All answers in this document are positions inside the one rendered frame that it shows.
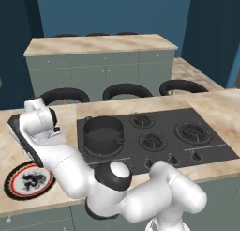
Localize grey-green drawer front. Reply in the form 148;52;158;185
0;206;75;231

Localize black stool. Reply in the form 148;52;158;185
158;79;210;97
39;87;92;106
85;32;111;37
102;83;154;101
115;31;140;36
52;33;80;39

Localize dark grey pot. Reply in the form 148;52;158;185
82;115;127;157

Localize grey-green cupboard door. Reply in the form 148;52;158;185
184;176;240;231

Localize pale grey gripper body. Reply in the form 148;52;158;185
33;129;66;146

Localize grey-green island cupboards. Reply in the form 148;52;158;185
24;49;176;99

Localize black hob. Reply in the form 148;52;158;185
76;107;240;177

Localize black hob knob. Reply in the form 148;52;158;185
168;155;180;166
190;151;203;162
144;159;156;170

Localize dragon print plate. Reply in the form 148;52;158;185
3;162;57;201

